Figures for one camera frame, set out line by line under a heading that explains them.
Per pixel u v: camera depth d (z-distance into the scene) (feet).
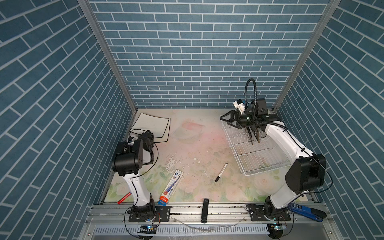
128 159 1.70
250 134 3.09
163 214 2.44
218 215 2.43
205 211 2.43
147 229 2.37
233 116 2.36
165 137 3.33
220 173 2.84
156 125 3.48
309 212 2.37
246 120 2.33
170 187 2.65
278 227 2.32
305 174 1.47
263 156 3.05
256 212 2.42
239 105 2.51
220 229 2.31
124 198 2.56
